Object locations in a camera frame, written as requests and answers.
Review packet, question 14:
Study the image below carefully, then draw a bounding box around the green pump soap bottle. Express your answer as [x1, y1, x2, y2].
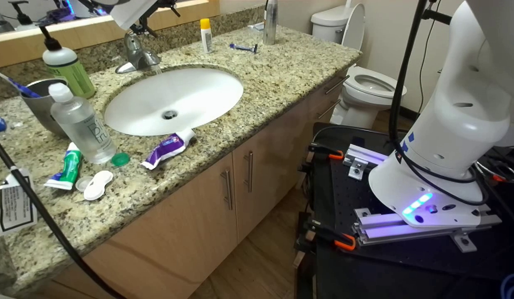
[37, 23, 99, 101]

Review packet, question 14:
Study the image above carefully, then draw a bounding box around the wood framed mirror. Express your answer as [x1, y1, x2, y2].
[0, 0, 222, 71]

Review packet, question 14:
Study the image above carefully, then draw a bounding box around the silver metal bottle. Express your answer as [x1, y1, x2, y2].
[262, 0, 280, 46]

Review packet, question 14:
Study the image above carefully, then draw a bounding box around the purple toothpaste tube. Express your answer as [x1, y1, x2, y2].
[140, 129, 198, 173]

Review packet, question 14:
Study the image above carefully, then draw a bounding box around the white floss container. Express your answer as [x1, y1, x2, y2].
[82, 169, 117, 202]

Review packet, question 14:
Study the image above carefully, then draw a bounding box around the metal drawer handle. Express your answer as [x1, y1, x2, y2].
[321, 75, 346, 96]

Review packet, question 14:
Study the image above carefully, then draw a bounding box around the clear round lid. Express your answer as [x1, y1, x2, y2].
[74, 174, 95, 194]

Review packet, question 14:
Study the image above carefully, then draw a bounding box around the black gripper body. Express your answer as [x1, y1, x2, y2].
[138, 0, 183, 26]

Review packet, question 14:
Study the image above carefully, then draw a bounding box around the blue toothbrush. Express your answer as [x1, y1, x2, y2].
[0, 66, 44, 99]

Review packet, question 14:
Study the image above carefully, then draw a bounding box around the metal cabinet door handle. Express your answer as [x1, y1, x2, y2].
[220, 166, 237, 212]
[243, 148, 257, 196]

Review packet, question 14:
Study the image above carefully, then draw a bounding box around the wooden vanity cabinet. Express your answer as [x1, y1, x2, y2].
[45, 68, 360, 299]

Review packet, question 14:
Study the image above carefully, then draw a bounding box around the white oval sink basin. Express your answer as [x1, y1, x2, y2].
[104, 65, 247, 138]

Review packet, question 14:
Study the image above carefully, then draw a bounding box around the white bottle with yellow cap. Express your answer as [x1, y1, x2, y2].
[198, 16, 215, 55]

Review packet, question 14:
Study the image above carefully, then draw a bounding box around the black clamp with orange grip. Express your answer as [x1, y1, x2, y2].
[308, 141, 346, 164]
[300, 219, 360, 254]

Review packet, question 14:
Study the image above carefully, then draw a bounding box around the white toilet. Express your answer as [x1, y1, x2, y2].
[310, 3, 410, 129]

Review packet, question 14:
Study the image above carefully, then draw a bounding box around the chrome sink faucet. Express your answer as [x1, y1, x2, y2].
[114, 30, 163, 76]

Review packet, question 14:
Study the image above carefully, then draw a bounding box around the black bracket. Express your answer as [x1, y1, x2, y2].
[421, 5, 453, 25]

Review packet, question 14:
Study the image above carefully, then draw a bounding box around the thick black camera cable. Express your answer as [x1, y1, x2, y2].
[0, 131, 129, 299]

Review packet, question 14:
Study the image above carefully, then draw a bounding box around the black robot table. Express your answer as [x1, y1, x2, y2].
[297, 121, 514, 299]

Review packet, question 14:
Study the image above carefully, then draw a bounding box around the small green cap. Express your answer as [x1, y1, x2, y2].
[110, 151, 132, 169]

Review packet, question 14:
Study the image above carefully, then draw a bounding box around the blue cable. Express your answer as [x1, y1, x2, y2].
[499, 271, 514, 299]

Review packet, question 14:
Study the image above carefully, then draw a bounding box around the green toothpaste tube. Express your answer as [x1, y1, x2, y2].
[44, 141, 85, 192]

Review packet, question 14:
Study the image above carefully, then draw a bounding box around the clear bottle with white cap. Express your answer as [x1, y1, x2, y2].
[47, 81, 119, 168]

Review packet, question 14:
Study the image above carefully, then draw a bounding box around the thin black cord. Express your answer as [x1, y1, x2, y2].
[415, 21, 438, 113]

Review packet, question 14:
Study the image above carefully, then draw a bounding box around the blue razor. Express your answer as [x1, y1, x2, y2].
[228, 41, 260, 55]

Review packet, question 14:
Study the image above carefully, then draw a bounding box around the white paper cable tag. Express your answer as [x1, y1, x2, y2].
[0, 168, 37, 239]

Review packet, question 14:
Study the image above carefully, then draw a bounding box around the grey metal cup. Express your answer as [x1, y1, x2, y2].
[20, 76, 70, 139]

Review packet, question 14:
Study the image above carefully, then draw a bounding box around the aluminium mounting rail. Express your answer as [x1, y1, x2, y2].
[353, 206, 503, 256]
[343, 143, 390, 183]

